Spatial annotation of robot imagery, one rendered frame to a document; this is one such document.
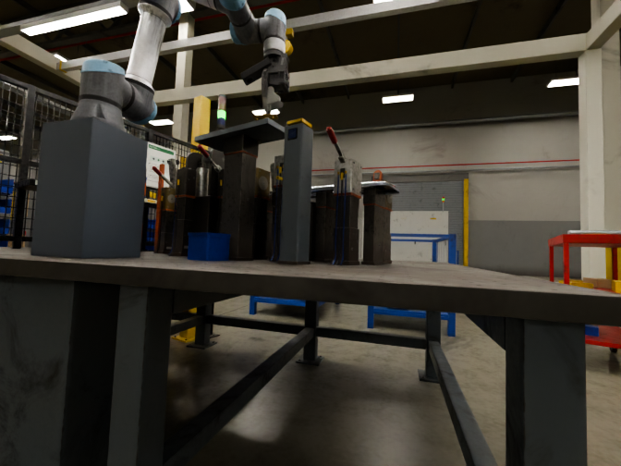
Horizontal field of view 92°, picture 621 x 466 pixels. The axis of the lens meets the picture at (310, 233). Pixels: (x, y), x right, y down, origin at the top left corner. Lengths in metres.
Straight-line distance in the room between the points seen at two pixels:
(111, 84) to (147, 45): 0.25
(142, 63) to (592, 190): 4.60
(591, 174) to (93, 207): 4.79
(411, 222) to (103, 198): 8.61
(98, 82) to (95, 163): 0.28
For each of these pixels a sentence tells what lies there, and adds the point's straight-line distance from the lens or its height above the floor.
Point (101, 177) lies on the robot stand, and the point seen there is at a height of 0.93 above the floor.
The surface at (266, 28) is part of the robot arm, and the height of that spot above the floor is 1.50.
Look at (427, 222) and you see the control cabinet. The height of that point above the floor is 1.67.
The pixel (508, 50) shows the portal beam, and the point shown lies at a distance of 5.20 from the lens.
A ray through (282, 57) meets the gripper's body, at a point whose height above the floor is 1.40.
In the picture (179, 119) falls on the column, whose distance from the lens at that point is 9.87.
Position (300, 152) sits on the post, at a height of 1.05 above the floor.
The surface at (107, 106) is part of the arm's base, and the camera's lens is 1.21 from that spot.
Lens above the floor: 0.74
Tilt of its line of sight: 3 degrees up
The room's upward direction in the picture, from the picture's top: 2 degrees clockwise
